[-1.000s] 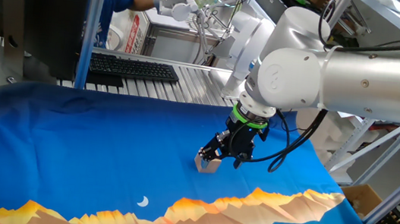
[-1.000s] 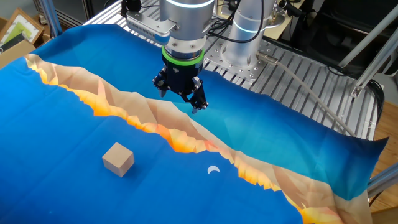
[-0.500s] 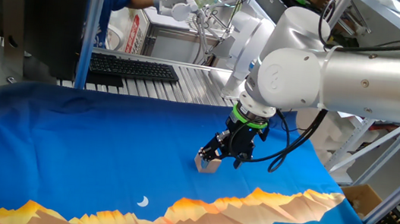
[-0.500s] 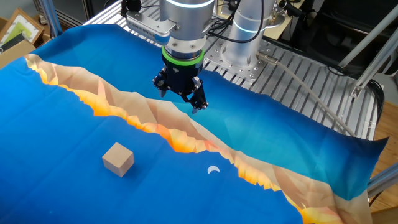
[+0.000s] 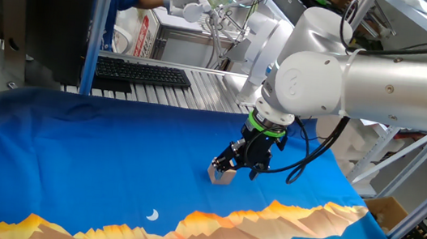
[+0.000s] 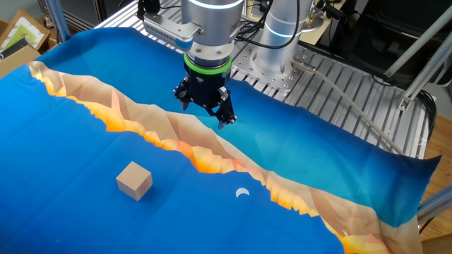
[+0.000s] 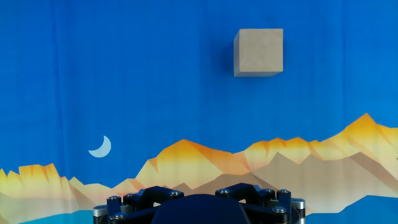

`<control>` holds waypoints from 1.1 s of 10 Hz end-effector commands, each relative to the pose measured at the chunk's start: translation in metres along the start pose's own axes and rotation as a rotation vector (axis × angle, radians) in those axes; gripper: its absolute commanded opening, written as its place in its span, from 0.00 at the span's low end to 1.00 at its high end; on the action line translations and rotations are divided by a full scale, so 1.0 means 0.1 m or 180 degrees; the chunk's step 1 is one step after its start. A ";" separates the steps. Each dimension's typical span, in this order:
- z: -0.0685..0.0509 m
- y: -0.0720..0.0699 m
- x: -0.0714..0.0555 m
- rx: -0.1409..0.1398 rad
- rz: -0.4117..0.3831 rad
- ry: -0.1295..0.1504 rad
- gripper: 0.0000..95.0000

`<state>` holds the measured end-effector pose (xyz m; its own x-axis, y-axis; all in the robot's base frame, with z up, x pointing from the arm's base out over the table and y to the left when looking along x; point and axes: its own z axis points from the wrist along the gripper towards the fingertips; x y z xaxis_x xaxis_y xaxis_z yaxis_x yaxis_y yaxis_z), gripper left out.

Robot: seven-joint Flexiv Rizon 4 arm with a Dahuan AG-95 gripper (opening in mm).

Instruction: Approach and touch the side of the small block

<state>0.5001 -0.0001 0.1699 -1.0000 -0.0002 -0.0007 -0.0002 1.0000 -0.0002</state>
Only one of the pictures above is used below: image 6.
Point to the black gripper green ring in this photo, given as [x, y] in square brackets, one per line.
[206, 84]

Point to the small wooden cube block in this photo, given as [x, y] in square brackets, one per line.
[134, 180]

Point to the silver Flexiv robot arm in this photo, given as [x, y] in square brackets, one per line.
[212, 21]

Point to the blue mountain print cloth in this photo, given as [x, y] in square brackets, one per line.
[70, 141]

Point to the flat brown cardboard box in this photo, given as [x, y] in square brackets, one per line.
[17, 58]

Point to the wooden framed picture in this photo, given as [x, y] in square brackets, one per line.
[24, 33]

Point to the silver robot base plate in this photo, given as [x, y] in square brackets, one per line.
[279, 79]

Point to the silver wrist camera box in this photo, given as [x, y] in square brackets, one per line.
[166, 30]

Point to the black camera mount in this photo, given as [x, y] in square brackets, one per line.
[148, 7]

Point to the aluminium frame post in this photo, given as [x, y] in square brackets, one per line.
[58, 21]
[436, 204]

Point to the aluminium frame strut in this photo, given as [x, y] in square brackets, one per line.
[420, 43]
[427, 77]

